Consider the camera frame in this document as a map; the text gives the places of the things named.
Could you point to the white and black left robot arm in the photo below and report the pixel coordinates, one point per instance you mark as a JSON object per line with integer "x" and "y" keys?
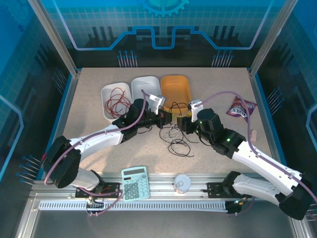
{"x": 99, "y": 141}

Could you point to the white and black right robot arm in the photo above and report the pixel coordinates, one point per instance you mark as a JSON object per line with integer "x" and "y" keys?
{"x": 260, "y": 161}

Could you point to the white plastic bin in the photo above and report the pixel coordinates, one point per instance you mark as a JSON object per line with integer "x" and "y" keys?
{"x": 104, "y": 111}
{"x": 146, "y": 85}

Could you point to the orange plastic bin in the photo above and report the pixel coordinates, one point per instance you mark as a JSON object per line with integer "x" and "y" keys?
{"x": 175, "y": 86}

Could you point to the purple candy bag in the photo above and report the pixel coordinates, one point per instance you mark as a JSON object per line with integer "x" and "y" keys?
{"x": 241, "y": 109}

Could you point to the small pink eraser block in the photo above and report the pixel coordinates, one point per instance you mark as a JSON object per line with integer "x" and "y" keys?
{"x": 253, "y": 136}

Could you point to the white tin can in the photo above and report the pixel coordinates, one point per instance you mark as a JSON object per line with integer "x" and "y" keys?
{"x": 182, "y": 184}

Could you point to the light blue calculator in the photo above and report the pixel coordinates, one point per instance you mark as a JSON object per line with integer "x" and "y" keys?
{"x": 135, "y": 183}

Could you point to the black electronics board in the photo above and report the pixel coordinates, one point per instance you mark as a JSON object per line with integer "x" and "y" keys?
{"x": 95, "y": 207}
{"x": 234, "y": 208}

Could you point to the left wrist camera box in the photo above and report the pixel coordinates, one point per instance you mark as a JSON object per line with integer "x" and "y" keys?
{"x": 158, "y": 99}

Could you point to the aluminium side rail blue edge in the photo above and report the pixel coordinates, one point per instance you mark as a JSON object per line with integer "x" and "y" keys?
{"x": 253, "y": 85}
{"x": 70, "y": 99}

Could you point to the aluminium table rail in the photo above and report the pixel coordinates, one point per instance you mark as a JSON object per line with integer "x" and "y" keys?
{"x": 161, "y": 184}

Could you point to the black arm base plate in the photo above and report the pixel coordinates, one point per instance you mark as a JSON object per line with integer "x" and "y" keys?
{"x": 111, "y": 186}
{"x": 215, "y": 189}

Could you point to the aluminium frame post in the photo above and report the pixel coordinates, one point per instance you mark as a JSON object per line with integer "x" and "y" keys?
{"x": 54, "y": 37}
{"x": 270, "y": 37}

